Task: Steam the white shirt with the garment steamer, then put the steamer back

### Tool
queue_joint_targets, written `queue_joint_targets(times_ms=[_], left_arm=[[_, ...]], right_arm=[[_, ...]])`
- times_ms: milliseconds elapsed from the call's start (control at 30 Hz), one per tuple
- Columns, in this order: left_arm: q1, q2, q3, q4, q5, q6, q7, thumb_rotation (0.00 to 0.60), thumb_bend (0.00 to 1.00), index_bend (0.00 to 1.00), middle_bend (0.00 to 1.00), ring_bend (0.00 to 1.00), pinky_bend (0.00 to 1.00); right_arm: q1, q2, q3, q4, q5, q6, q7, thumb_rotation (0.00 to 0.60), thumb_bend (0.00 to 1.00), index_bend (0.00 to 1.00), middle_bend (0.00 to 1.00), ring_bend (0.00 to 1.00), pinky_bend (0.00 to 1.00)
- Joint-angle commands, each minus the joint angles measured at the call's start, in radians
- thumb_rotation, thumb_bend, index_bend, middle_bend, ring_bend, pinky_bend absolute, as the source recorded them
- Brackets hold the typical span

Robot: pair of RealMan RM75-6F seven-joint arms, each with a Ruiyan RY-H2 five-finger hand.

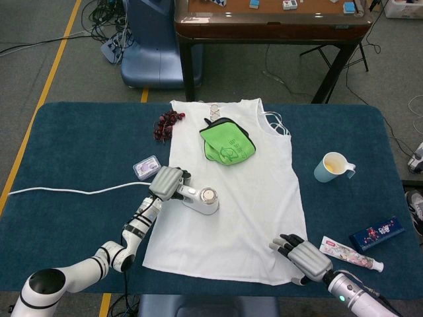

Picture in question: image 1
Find grey sneaker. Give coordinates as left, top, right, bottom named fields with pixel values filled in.
left=404, top=190, right=423, bottom=245

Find light blue mug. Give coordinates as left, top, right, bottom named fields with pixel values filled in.
left=313, top=151, right=357, bottom=183

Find blue robot torso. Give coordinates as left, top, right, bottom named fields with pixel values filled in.
left=137, top=293, right=280, bottom=317

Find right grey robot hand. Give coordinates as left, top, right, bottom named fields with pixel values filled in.
left=269, top=233, right=334, bottom=287

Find white power cable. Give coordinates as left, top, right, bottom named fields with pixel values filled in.
left=8, top=183, right=153, bottom=196

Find tangled black floor cables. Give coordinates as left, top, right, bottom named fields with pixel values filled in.
left=84, top=0, right=133, bottom=47

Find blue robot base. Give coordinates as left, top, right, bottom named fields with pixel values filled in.
left=120, top=0, right=184, bottom=90

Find blue floor power strip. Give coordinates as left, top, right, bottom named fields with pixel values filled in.
left=100, top=32, right=133, bottom=63

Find white storage bin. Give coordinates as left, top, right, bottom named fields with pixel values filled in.
left=381, top=0, right=423, bottom=19

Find grey handheld device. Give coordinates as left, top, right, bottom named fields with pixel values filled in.
left=406, top=141, right=423, bottom=174

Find white sleeveless shirt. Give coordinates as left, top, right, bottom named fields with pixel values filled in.
left=141, top=98, right=323, bottom=287

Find dark red grape bunch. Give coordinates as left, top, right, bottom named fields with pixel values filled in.
left=153, top=111, right=186, bottom=143

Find white strap loops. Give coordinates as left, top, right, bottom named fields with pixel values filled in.
left=262, top=110, right=291, bottom=137

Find brown wooden mahjong table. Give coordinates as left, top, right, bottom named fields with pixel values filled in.
left=174, top=0, right=374, bottom=105

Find white pink toothpaste tube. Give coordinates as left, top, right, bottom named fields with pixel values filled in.
left=321, top=235, right=385, bottom=273

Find green microfiber cloth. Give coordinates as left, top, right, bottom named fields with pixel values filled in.
left=198, top=117, right=257, bottom=166

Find dark blue toothpaste box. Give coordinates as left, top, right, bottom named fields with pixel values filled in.
left=349, top=215, right=406, bottom=254

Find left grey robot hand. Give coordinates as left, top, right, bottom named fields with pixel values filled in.
left=148, top=166, right=192, bottom=202

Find clear purple plastic box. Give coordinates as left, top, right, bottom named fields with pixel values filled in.
left=132, top=155, right=163, bottom=181

